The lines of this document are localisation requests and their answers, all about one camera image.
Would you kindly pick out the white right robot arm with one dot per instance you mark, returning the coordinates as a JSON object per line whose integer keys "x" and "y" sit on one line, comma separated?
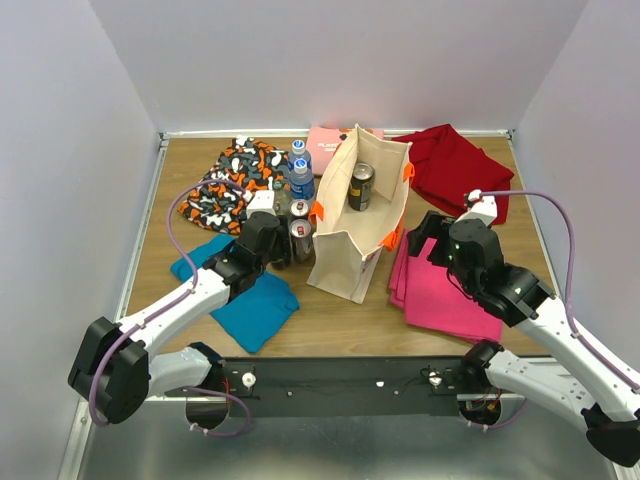
{"x": 593, "y": 396}

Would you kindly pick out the magenta folded cloth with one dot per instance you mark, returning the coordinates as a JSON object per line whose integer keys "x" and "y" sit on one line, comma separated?
{"x": 433, "y": 300}

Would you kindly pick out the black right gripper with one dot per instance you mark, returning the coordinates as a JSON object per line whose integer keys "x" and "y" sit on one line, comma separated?
{"x": 435, "y": 225}

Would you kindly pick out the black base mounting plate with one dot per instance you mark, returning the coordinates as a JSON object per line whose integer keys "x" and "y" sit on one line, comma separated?
{"x": 363, "y": 386}

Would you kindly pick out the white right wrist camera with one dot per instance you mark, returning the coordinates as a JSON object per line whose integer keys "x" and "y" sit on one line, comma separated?
{"x": 479, "y": 206}

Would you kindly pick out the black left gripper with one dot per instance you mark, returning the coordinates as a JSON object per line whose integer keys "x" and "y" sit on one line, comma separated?
{"x": 283, "y": 246}

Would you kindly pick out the Pocari Sweat bottle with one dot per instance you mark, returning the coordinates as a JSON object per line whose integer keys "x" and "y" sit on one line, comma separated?
{"x": 302, "y": 184}
{"x": 298, "y": 151}

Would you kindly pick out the teal folded cloth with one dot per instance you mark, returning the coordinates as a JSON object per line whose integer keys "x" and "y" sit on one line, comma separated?
{"x": 258, "y": 314}

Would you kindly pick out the beige canvas tote bag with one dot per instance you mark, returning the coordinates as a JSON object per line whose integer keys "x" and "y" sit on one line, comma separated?
{"x": 347, "y": 243}

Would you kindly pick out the dark red cloth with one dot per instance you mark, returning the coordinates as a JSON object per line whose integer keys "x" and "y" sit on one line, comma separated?
{"x": 448, "y": 166}

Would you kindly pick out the green glass bottle front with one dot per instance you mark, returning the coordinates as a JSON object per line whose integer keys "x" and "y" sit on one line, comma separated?
{"x": 282, "y": 196}

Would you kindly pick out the orange camouflage cloth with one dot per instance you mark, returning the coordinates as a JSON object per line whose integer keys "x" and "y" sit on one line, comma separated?
{"x": 245, "y": 167}

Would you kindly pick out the dark can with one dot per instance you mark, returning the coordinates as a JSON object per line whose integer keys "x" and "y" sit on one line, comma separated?
{"x": 361, "y": 186}

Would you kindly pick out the light pink printed cloth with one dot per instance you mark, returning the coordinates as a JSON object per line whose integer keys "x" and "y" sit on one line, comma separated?
{"x": 321, "y": 144}

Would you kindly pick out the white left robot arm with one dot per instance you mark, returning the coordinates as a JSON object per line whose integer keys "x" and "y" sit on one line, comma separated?
{"x": 120, "y": 364}

